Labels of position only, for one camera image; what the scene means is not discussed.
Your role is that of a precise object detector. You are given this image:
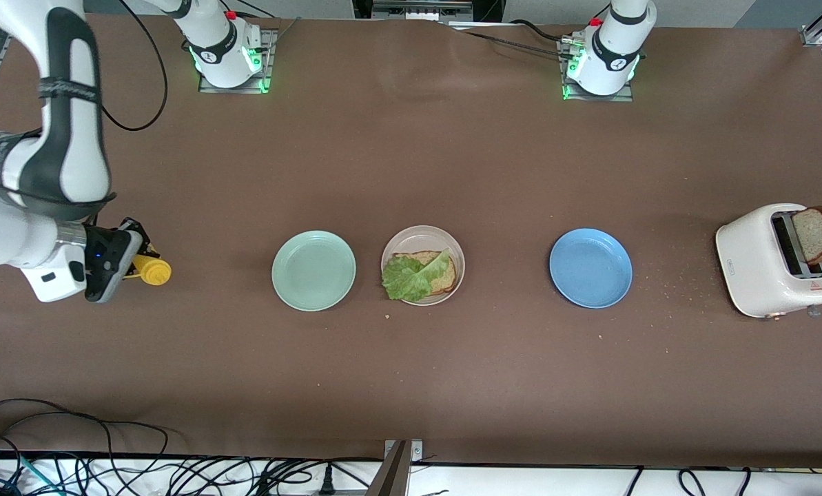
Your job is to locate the small metal bracket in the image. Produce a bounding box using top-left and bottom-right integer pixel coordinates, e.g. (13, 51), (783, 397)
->
(385, 440), (424, 464)

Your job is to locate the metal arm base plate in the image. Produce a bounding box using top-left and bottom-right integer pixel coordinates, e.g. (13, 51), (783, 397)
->
(198, 29), (274, 94)
(559, 38), (635, 103)

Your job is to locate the blue plate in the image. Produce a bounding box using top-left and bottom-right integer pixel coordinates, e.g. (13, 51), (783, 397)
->
(549, 228), (633, 309)

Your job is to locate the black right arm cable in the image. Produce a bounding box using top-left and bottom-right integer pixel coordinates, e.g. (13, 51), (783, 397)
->
(83, 0), (169, 132)

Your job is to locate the green lettuce leaf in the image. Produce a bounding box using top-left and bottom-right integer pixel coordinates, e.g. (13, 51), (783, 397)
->
(382, 248), (451, 302)

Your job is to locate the beige plate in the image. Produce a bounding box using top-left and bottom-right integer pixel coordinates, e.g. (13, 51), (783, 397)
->
(381, 225), (466, 307)

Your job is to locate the white toaster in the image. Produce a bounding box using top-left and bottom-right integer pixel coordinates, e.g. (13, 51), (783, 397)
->
(715, 203), (822, 321)

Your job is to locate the black equipment box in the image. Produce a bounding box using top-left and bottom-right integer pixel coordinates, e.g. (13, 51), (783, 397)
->
(352, 0), (504, 23)

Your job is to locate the grey metal bar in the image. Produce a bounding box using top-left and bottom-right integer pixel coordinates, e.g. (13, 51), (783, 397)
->
(366, 441), (409, 496)

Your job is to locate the yellow squeeze bottle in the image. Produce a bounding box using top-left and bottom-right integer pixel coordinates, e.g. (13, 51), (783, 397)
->
(123, 254), (173, 287)

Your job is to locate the mint green plate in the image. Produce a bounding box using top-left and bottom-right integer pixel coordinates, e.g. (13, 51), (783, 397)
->
(271, 230), (357, 312)

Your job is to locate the black cable on table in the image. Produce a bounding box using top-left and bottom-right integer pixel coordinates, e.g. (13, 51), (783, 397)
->
(442, 19), (594, 59)

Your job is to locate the brown bread slice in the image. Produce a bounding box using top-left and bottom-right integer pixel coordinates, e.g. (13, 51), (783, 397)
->
(792, 205), (822, 267)
(411, 251), (457, 296)

